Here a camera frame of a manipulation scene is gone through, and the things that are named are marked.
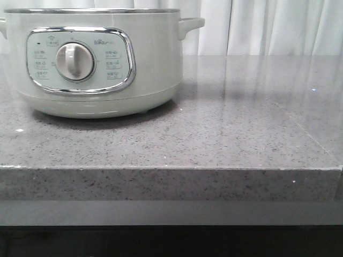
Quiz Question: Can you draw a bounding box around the grey white curtain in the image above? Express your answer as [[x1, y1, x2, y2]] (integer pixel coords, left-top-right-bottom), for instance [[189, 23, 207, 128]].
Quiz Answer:
[[1, 1, 342, 56]]

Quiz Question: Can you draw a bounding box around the beige pot control knob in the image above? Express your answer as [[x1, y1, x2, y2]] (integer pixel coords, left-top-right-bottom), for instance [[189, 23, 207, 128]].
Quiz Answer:
[[55, 43, 94, 81]]

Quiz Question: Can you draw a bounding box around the pale green electric pot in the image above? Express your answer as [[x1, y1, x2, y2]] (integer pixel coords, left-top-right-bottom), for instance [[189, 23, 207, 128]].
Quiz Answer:
[[1, 8, 205, 119]]

